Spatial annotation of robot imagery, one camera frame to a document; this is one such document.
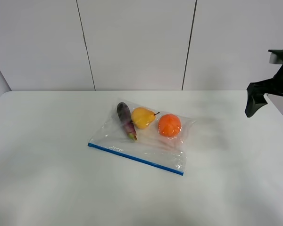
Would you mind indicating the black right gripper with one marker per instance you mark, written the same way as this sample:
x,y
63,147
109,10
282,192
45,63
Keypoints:
x,y
257,90

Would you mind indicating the clear zip bag blue strip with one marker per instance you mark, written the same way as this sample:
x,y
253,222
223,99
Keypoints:
x,y
151,148

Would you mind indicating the orange fruit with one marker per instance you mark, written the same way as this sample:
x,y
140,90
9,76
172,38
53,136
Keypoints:
x,y
169,125

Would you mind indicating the yellow pear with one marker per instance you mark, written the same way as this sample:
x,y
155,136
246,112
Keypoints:
x,y
143,117

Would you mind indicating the purple eggplant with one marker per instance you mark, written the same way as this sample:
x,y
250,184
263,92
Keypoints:
x,y
124,115

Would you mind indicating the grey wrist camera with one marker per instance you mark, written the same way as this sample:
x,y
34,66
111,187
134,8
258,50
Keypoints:
x,y
274,59

